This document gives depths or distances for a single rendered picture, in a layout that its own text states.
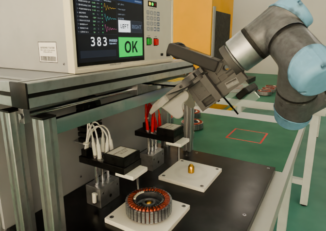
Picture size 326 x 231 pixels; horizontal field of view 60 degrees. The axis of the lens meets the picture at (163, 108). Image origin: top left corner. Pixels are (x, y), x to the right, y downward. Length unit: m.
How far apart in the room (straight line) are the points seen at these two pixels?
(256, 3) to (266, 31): 5.45
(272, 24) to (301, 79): 0.13
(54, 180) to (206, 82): 0.36
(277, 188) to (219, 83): 0.46
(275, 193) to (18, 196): 0.68
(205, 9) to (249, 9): 1.86
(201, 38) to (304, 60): 3.85
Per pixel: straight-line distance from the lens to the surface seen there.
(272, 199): 0.89
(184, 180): 0.86
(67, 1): 0.64
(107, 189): 0.77
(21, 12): 0.76
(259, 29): 0.58
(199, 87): 0.61
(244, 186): 0.89
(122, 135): 0.99
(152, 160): 0.93
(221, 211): 0.77
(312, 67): 0.49
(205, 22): 4.30
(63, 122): 0.58
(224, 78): 0.61
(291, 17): 0.57
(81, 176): 0.88
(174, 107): 0.60
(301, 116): 0.62
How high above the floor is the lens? 1.19
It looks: 14 degrees down
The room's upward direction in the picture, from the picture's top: straight up
